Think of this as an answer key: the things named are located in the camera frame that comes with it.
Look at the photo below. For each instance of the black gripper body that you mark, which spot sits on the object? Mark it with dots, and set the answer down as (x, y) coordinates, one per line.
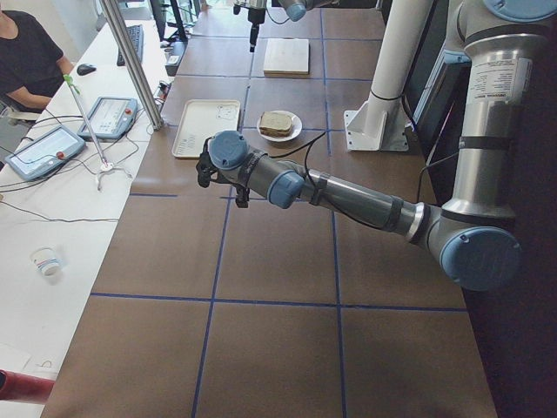
(240, 190)
(253, 18)

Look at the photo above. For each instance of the brown bread slice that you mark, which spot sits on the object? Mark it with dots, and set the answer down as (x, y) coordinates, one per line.
(275, 120)

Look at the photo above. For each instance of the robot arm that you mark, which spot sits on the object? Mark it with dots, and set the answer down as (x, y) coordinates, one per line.
(471, 235)
(294, 9)

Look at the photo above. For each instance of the wooden cutting board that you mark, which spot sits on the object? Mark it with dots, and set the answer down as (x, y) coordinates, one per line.
(287, 57)

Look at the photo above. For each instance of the bottom toast slice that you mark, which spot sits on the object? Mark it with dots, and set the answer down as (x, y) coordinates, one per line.
(275, 133)

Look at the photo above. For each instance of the cream bear serving tray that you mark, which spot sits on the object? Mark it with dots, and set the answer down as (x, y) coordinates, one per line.
(201, 119)

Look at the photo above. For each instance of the black keyboard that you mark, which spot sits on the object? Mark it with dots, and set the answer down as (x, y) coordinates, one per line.
(136, 35)

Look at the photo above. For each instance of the tripod stick with green clip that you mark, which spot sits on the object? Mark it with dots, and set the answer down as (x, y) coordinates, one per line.
(106, 166)

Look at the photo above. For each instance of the far teach pendant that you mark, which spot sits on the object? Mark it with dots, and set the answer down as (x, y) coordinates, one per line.
(111, 117)

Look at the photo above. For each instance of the teach pendant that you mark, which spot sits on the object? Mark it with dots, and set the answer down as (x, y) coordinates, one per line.
(45, 154)
(111, 117)

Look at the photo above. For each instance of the black computer mouse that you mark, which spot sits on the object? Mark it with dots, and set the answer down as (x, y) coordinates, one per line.
(85, 69)

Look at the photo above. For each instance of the white side desk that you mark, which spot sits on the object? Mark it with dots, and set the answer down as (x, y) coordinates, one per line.
(66, 212)

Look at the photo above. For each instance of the near teach pendant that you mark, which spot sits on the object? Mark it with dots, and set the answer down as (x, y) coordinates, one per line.
(45, 154)

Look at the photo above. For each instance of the person in black shirt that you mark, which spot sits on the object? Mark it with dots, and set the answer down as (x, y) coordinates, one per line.
(32, 65)

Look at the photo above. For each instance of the red object at corner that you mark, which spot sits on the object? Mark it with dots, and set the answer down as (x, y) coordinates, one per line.
(25, 388)

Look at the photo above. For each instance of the aluminium frame post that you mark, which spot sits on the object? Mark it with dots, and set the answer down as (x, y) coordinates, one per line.
(135, 69)

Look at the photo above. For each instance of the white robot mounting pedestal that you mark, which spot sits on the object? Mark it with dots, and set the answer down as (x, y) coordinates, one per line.
(379, 124)

